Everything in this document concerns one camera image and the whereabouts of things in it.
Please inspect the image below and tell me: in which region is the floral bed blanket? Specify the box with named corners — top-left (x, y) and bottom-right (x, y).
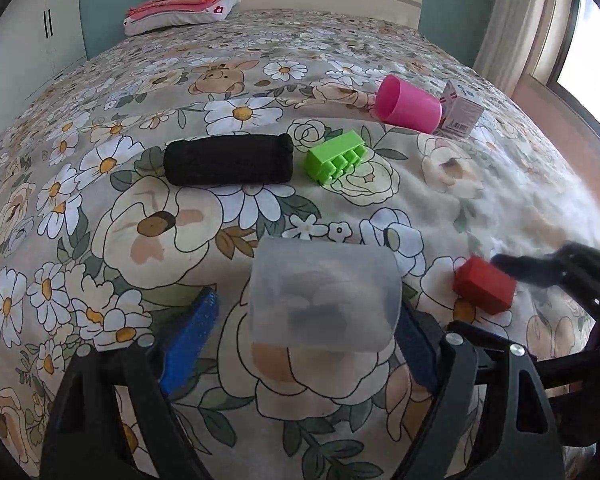
top-left (0, 7), bottom-right (600, 480)

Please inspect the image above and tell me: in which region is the white pillow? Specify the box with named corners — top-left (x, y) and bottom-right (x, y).
top-left (124, 0), bottom-right (241, 37)

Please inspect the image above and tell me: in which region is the translucent plastic container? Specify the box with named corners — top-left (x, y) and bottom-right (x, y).
top-left (247, 237), bottom-right (403, 352)

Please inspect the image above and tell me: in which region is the pink plastic cup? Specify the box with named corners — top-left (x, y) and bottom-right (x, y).
top-left (375, 74), bottom-right (443, 135)

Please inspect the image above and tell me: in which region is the red block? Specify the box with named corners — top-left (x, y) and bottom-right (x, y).
top-left (452, 255), bottom-right (518, 316)

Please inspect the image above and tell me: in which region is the small printed carton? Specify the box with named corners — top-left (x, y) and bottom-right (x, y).
top-left (437, 81), bottom-right (485, 137)

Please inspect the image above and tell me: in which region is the beige curtain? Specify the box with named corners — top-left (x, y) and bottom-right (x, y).
top-left (472, 0), bottom-right (553, 93)

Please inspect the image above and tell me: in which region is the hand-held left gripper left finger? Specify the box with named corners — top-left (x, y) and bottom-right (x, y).
top-left (39, 287), bottom-right (220, 480)

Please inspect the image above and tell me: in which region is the green toy block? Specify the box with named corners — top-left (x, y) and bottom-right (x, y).
top-left (304, 130), bottom-right (367, 186)

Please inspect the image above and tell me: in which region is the white wardrobe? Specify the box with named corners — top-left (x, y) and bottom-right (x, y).
top-left (0, 0), bottom-right (88, 128)

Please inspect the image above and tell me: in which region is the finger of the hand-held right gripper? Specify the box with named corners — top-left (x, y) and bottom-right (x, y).
top-left (490, 242), bottom-right (588, 289)

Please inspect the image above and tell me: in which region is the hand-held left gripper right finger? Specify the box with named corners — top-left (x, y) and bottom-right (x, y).
top-left (397, 300), bottom-right (566, 480)

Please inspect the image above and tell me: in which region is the window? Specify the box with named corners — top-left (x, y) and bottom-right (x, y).
top-left (530, 0), bottom-right (600, 147)

